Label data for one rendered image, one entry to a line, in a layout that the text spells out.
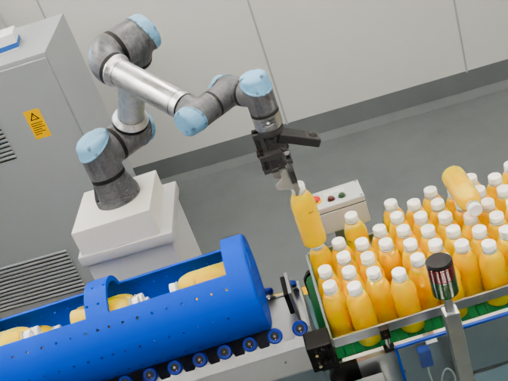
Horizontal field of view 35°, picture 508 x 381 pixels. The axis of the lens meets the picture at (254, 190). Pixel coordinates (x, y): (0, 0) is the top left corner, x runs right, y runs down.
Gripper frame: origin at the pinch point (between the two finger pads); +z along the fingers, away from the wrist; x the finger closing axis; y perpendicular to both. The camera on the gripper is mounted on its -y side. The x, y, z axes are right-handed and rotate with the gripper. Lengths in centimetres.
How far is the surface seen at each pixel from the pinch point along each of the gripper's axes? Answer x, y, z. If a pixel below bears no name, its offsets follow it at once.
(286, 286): 3.9, 11.6, 28.4
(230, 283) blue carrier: 12.8, 25.1, 14.8
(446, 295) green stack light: 42, -26, 16
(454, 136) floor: -217, -95, 134
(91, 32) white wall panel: -277, 88, 27
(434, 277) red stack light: 40.7, -24.1, 10.2
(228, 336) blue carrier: 15.4, 30.7, 30.3
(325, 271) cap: 9.0, -0.2, 23.6
